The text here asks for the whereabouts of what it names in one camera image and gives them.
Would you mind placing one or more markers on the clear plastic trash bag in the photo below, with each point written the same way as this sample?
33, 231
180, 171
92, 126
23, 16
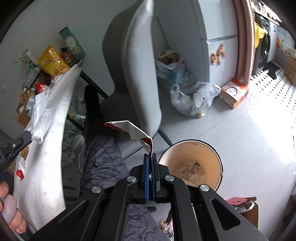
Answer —
196, 103

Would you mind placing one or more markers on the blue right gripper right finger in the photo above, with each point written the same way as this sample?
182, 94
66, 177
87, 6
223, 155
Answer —
153, 175

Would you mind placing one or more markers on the yellow cloth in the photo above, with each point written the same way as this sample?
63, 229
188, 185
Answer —
259, 33

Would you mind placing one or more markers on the pack of water bottles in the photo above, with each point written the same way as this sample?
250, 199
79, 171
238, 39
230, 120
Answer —
171, 69

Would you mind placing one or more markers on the black clothes on floor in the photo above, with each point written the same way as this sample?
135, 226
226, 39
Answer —
272, 69

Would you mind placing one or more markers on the brown cardboard box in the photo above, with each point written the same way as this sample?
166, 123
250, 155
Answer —
21, 113

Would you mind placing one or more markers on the light blue refrigerator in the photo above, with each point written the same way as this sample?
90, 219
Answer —
205, 34

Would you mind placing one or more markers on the grey patterned trousers leg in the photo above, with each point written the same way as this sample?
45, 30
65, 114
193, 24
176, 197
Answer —
104, 166

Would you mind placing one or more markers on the yellow snack bag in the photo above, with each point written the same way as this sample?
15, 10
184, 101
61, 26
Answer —
52, 63

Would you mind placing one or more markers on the grey dining chair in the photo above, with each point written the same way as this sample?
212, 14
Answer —
128, 52

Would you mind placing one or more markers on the torn brown red wrapper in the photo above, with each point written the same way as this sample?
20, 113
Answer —
134, 132

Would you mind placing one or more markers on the brown cardboard boxes stack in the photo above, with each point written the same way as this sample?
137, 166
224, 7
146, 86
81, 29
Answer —
287, 63

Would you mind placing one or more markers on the green tall carton box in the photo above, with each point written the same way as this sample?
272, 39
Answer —
72, 43

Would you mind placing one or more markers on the white patterned tablecloth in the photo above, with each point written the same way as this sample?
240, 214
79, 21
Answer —
39, 193

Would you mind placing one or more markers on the black washing machine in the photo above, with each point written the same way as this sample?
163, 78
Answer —
262, 51

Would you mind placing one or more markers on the white orange cardboard box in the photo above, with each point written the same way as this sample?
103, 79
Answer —
233, 93

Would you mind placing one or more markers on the cream round trash bin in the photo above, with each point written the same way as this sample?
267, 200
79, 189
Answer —
195, 162

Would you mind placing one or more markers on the person's left hand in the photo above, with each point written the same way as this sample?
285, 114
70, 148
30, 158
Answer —
10, 212

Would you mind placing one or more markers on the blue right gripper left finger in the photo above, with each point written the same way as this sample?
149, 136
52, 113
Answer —
145, 176

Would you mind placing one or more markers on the white tall carton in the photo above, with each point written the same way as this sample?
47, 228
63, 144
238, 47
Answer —
27, 57

